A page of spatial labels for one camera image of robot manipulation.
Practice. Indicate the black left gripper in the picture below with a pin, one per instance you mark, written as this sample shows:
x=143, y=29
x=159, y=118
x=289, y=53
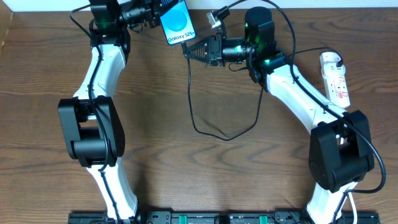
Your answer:
x=155, y=11

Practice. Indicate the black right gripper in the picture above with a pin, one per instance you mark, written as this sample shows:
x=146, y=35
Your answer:
x=216, y=50

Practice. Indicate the blue Samsung Galaxy smartphone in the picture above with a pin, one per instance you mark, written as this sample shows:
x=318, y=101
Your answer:
x=177, y=24

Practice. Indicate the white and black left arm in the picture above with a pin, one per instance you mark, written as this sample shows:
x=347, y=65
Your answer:
x=93, y=133

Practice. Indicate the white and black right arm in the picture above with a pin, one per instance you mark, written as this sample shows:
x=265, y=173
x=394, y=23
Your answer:
x=341, y=152

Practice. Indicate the white power strip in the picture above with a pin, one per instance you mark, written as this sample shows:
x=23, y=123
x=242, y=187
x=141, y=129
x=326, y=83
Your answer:
x=333, y=73

